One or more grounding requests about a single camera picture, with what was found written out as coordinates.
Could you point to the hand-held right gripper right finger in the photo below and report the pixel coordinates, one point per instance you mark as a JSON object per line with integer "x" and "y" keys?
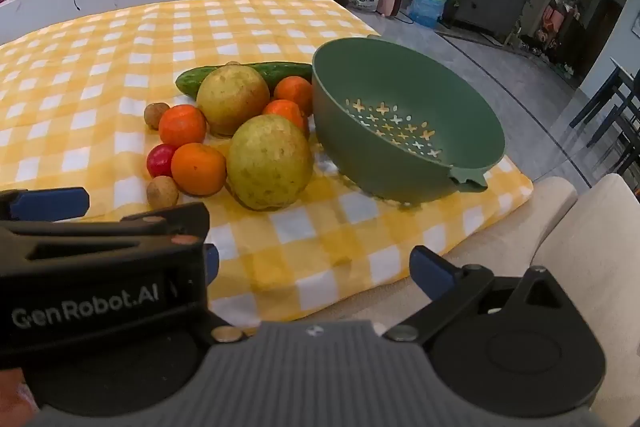
{"x": 429, "y": 269}

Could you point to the pink small appliance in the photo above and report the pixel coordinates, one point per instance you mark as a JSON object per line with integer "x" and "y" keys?
{"x": 390, "y": 2}

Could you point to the yellow-green pear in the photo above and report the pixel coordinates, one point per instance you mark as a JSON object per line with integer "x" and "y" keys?
{"x": 232, "y": 99}
{"x": 269, "y": 162}

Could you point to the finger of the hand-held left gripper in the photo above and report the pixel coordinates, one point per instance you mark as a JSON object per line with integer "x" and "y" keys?
{"x": 170, "y": 222}
{"x": 47, "y": 203}

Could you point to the yellow checked tablecloth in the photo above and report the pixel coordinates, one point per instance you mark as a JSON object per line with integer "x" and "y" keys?
{"x": 125, "y": 47}

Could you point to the green cucumber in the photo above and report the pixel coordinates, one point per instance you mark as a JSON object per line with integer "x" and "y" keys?
{"x": 192, "y": 82}

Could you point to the dark dining chair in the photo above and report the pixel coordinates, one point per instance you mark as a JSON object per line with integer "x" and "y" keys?
{"x": 607, "y": 107}

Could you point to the orange tangerine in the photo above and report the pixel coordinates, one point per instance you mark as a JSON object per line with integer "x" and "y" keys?
{"x": 295, "y": 93}
{"x": 182, "y": 125}
{"x": 285, "y": 109}
{"x": 198, "y": 169}

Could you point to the green colander bowl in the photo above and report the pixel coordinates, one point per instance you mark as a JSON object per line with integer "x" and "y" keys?
{"x": 350, "y": 82}

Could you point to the red cherry tomato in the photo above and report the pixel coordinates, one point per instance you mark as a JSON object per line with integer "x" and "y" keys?
{"x": 159, "y": 161}

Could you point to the beige upholstered chair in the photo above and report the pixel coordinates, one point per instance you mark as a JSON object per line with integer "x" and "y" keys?
{"x": 600, "y": 257}

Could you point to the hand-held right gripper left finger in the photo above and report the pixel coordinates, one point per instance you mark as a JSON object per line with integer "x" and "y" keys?
{"x": 212, "y": 262}

